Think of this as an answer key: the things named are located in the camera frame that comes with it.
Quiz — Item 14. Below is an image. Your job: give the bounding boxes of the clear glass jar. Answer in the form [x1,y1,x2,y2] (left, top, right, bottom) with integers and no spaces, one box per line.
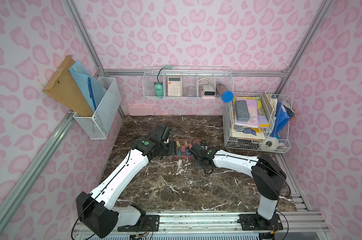
[187,87,197,98]

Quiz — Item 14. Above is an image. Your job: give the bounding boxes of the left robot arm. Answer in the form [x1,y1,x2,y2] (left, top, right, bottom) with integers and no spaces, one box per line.
[76,125,177,239]

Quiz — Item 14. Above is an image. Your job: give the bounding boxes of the pink plastic storage box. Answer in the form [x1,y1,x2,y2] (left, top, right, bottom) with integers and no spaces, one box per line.
[174,138,203,160]

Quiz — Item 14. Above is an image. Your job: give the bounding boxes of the pink white small device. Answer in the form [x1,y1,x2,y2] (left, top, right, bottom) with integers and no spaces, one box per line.
[198,78,216,99]

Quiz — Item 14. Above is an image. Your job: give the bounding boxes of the stack of coloured papers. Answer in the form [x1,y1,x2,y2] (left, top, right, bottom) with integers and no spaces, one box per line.
[234,97,271,128]

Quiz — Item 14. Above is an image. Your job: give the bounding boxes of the light blue folder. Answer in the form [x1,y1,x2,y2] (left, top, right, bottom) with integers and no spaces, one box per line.
[69,61,107,113]

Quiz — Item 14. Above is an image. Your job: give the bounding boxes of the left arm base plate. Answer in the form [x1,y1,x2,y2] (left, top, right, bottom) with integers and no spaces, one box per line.
[117,215,160,232]

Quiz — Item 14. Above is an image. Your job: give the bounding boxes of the cream book lower tray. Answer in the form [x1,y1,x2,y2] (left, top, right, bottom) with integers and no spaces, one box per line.
[231,128,266,141]

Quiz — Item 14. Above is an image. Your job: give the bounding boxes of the white tape roll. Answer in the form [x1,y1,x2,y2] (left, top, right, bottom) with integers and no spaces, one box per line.
[260,137,279,152]

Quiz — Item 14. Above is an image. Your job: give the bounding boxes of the green desk lamp gadget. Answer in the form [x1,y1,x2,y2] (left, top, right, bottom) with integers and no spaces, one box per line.
[154,65,173,97]

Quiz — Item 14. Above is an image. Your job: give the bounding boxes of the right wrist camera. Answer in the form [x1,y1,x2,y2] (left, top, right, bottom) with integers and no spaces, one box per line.
[200,142,208,150]

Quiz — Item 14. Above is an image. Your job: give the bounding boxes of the tube with blue cap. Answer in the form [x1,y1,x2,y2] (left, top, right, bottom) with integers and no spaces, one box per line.
[216,83,234,103]

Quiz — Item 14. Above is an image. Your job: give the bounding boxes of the white calculator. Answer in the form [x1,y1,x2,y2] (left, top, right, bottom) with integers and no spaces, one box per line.
[167,77,182,97]

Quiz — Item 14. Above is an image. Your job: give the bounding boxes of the brown paper envelope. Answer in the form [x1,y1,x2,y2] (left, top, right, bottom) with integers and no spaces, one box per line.
[43,55,94,117]

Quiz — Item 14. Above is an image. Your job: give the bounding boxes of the white mesh wall file basket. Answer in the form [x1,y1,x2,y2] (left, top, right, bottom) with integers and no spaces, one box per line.
[73,77,122,140]

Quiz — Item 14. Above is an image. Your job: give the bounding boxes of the pink box lid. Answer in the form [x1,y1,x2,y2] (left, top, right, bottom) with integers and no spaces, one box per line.
[127,105,155,116]

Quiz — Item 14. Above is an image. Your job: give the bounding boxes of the white wire wall shelf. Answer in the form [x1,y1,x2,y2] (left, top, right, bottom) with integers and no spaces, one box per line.
[142,66,234,99]

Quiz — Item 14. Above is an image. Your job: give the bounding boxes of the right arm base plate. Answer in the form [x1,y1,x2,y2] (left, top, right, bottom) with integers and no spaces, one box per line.
[237,213,284,231]

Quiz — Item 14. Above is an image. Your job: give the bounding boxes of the grey pencil case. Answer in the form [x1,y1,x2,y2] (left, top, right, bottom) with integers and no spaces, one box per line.
[235,100,250,122]

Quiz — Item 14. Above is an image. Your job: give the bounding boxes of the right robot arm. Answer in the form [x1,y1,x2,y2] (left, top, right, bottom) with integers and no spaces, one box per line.
[190,144,286,222]

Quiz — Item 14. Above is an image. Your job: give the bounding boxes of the white wire desk organizer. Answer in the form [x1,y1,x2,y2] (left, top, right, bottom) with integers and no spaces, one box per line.
[223,92,293,153]

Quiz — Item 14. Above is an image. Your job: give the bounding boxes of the blue pen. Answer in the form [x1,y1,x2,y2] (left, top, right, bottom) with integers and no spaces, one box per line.
[88,77,97,111]

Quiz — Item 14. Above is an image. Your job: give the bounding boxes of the blue folder upright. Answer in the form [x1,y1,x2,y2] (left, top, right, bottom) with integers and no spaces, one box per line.
[271,101,290,137]

